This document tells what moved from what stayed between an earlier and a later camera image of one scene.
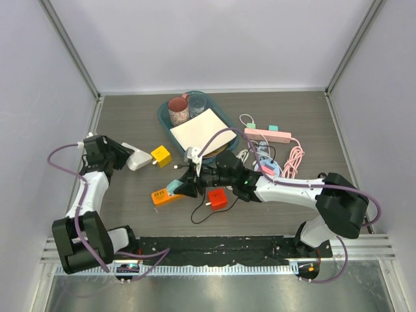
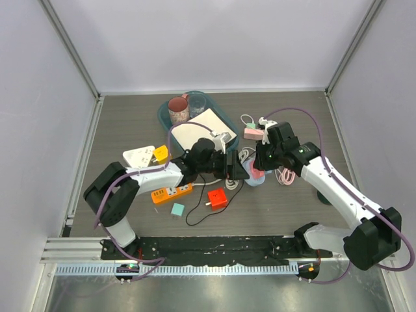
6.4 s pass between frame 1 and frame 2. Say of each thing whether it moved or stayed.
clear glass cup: stayed
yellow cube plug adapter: stayed
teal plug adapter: moved
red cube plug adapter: stayed
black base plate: stayed
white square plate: stayed
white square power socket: moved
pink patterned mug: stayed
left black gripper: moved
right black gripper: moved
